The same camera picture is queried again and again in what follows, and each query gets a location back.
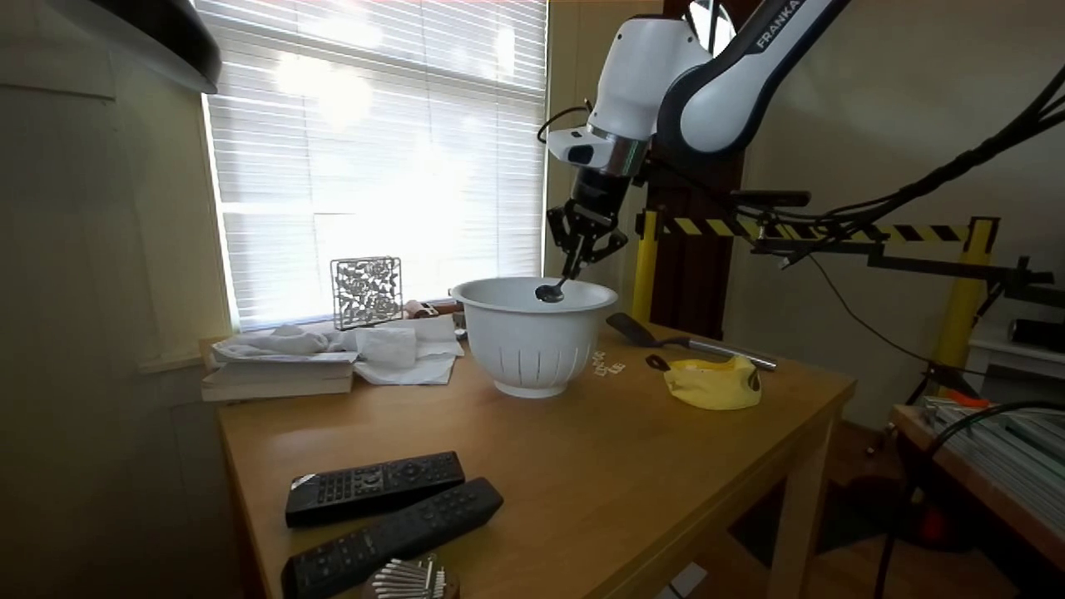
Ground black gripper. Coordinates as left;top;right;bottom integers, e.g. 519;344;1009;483
545;165;632;279

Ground white colander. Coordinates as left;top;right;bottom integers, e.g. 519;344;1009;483
445;275;623;404

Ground dark brown door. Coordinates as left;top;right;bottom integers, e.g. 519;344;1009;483
647;0;768;344

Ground small red brown object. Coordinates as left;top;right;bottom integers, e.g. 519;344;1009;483
402;292;464;324

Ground yellow floppy plate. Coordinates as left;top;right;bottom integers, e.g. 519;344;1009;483
664;352;765;415

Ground white crumpled cloth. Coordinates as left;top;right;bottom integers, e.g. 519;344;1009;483
351;313;466;389

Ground white window blinds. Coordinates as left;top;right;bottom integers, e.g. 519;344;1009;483
196;0;552;333

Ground white lattice cube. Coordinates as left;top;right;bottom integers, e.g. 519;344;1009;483
328;253;405;333

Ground short black remote control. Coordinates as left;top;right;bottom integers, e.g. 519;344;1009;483
283;450;469;529

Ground stack of white books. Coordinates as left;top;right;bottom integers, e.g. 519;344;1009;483
199;330;361;405

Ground yellow black striped barrier bar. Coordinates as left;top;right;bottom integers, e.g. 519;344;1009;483
637;209;1002;250

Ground small white box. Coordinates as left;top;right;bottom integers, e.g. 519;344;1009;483
659;561;714;599

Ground long black remote control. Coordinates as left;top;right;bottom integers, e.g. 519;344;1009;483
281;475;506;599

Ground white shelf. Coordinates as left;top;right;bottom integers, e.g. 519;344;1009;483
965;320;1065;411

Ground wooden side table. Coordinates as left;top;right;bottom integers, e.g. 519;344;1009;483
889;394;1065;576

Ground white paper stack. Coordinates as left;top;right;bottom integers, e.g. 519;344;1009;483
926;394;1065;502

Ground yellow barrier post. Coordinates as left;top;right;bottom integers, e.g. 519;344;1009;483
930;215;1002;374
628;209;666;328

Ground black camera on stand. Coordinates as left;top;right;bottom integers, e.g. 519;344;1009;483
728;187;815;215

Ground thin black cable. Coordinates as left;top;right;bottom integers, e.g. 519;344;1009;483
800;250;953;375

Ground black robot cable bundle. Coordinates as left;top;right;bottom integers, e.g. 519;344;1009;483
764;59;1065;253

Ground thick black cable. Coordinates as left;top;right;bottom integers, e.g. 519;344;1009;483
868;397;1065;599

